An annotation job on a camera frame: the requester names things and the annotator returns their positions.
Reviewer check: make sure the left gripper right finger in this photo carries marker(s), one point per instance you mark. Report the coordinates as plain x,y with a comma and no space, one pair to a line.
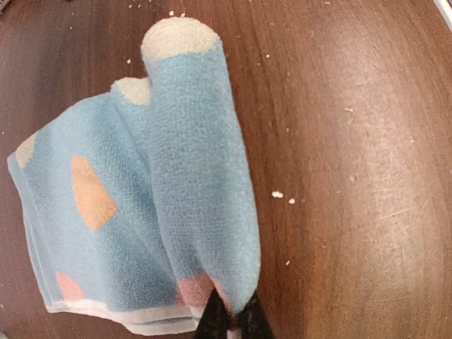
253,322

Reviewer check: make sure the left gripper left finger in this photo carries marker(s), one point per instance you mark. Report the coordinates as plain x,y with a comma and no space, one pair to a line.
216,321

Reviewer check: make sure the blue polka dot towel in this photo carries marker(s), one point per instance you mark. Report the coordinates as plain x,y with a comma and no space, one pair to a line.
138,202

